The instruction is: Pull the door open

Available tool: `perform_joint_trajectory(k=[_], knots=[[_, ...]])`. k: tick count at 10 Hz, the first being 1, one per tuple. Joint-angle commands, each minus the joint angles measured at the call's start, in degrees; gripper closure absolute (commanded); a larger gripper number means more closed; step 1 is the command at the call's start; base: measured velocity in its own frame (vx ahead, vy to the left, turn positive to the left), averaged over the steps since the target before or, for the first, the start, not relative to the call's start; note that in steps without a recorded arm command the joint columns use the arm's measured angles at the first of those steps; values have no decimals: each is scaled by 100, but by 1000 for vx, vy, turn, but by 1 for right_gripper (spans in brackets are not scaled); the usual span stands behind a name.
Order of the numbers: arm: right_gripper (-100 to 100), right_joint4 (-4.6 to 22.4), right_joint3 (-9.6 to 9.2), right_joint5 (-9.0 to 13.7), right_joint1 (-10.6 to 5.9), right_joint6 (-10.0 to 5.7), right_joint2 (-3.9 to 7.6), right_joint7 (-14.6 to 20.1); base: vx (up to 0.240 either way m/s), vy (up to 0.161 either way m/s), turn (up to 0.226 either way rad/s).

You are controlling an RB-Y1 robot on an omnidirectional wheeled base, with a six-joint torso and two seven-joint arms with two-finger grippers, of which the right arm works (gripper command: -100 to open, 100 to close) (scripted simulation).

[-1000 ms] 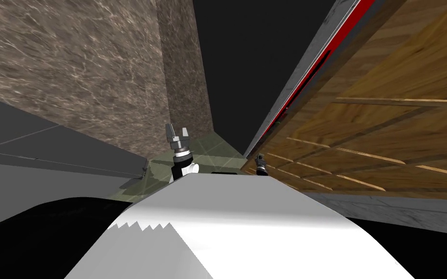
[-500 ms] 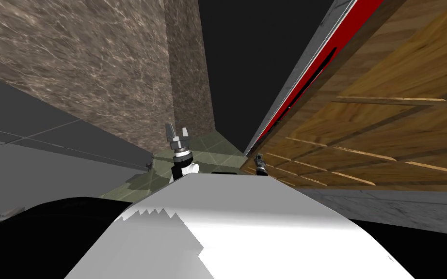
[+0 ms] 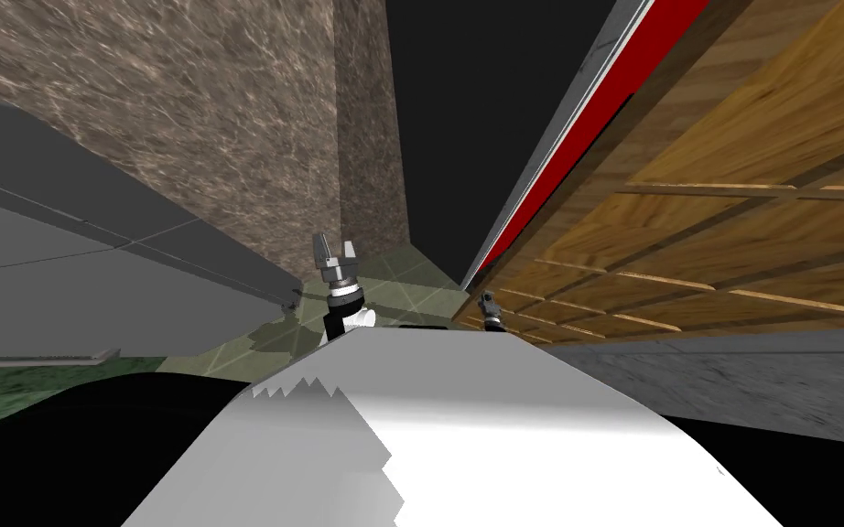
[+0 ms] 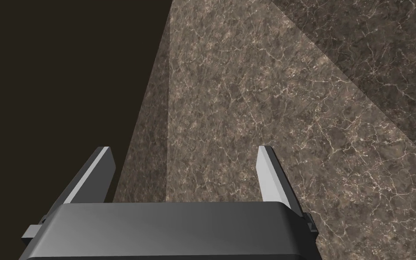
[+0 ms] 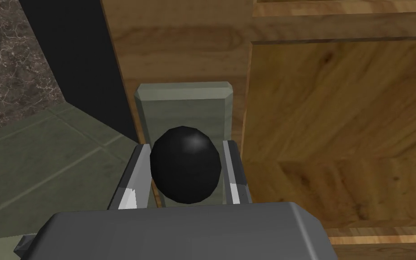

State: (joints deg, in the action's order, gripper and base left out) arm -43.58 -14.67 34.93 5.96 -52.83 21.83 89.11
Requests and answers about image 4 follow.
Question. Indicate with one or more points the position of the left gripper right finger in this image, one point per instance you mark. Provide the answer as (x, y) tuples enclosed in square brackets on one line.
[(273, 178)]

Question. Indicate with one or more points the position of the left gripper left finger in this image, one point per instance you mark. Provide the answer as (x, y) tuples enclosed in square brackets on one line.
[(93, 178)]

